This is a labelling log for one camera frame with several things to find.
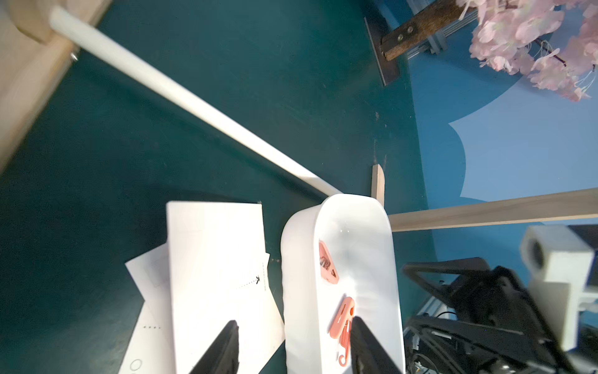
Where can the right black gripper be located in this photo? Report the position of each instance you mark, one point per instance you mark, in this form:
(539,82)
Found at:
(492,323)

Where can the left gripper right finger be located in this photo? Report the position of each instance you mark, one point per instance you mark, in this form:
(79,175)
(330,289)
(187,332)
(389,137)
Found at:
(367,354)

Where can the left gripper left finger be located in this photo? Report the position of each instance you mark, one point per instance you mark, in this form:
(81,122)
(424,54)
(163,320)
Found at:
(222,357)

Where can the white postcard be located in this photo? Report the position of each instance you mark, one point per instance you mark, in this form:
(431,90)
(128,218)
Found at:
(148,351)
(150,273)
(218,273)

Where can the white rectangular tray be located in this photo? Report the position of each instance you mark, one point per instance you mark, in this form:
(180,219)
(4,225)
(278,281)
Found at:
(357,233)

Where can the pink cherry blossom tree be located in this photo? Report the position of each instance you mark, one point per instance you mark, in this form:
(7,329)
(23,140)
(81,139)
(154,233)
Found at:
(509,37)

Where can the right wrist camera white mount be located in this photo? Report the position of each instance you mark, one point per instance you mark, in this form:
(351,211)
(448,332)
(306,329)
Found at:
(562,261)

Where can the aluminium frame profiles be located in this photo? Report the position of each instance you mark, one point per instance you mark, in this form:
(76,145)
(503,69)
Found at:
(448,19)

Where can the wooden drying rack frame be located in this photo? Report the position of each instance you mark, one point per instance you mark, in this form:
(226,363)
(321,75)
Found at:
(40,20)

